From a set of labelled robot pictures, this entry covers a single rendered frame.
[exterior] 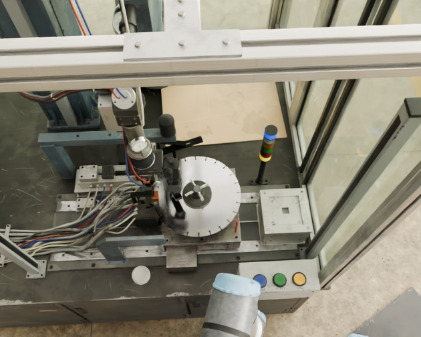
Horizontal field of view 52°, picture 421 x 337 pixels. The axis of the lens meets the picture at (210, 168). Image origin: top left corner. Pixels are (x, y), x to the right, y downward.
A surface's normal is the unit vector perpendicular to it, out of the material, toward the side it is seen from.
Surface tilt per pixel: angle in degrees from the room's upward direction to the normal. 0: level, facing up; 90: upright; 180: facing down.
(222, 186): 0
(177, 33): 0
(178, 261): 0
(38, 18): 90
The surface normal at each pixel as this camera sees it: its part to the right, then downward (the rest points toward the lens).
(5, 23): 0.05, 0.88
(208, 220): 0.00, -0.47
